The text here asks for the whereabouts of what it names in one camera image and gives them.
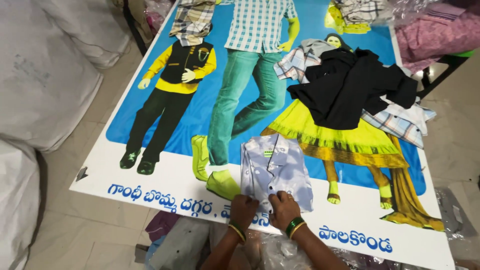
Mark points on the person's left hand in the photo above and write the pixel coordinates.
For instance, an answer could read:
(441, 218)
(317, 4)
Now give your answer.
(243, 210)

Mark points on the person's right hand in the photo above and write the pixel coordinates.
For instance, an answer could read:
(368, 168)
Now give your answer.
(285, 210)

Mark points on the person's left fingers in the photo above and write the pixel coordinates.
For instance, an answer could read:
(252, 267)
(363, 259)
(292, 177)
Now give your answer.
(243, 198)

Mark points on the person's right fingers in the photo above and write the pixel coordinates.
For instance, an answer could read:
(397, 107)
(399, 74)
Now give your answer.
(281, 196)

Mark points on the light blue shirt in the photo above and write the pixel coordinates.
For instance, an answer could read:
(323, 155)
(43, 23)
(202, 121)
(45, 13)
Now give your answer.
(275, 170)

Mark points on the green and gold right bangles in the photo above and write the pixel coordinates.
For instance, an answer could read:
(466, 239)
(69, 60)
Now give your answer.
(295, 226)

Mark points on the green and gold bangles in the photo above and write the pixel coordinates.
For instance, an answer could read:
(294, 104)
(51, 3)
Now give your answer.
(295, 226)
(237, 231)

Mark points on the green and gold left bangles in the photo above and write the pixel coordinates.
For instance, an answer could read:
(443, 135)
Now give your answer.
(237, 231)

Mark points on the heap of clear plastic bags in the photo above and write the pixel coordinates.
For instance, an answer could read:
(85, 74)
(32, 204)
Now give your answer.
(285, 253)

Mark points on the grey cloth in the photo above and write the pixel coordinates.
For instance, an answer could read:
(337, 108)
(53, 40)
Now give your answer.
(180, 243)

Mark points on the purple garment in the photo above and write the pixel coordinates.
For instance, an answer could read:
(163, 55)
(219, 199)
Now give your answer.
(162, 225)

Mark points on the printed blue banner board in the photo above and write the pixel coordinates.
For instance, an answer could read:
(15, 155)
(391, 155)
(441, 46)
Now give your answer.
(210, 112)

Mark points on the black shirt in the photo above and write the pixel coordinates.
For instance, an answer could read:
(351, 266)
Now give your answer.
(348, 88)

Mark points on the pastel plaid shirt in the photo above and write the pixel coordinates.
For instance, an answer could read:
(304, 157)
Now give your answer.
(399, 122)

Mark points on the grey garment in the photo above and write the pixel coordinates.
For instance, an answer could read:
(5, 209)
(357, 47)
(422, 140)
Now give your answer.
(315, 47)

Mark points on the yellow garment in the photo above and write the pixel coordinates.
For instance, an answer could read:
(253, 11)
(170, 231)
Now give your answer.
(339, 22)

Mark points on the brown plaid shirt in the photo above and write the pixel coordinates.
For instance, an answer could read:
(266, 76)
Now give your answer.
(191, 22)

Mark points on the folded checked shirt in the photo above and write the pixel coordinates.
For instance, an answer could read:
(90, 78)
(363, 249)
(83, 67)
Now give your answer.
(360, 11)

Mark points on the pink packet in plastic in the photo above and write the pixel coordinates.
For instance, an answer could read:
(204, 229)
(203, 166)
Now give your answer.
(155, 15)

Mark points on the pink cloth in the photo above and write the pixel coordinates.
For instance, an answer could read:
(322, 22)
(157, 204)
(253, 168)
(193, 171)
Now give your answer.
(435, 37)

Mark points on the clear plastic wrap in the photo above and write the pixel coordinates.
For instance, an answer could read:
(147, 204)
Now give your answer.
(408, 11)

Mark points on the large white sack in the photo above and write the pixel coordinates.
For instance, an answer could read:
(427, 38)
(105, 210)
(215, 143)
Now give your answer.
(93, 28)
(45, 78)
(17, 210)

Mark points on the black chair frame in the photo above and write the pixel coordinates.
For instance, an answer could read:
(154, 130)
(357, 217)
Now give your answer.
(437, 75)

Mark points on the black table frame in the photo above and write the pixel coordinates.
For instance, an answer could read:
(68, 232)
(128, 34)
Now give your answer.
(135, 28)

